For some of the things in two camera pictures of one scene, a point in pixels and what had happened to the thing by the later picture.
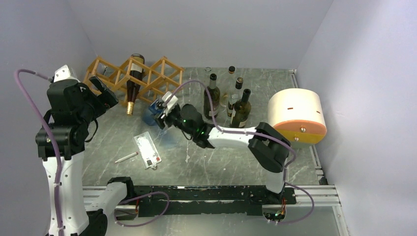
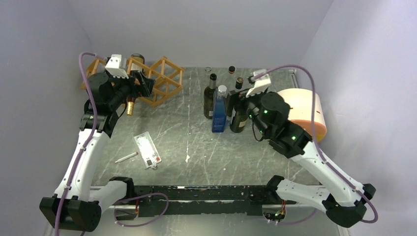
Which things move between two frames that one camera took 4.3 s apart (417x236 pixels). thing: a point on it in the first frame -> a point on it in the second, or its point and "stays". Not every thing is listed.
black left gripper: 107,99 -> 145,87
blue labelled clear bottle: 146,113 -> 219,109
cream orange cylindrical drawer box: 298,114 stays
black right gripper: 160,121 -> 234,98
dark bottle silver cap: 215,95 stays
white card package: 148,153 stays
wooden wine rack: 151,82 stays
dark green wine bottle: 242,110 stays
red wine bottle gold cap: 134,80 stays
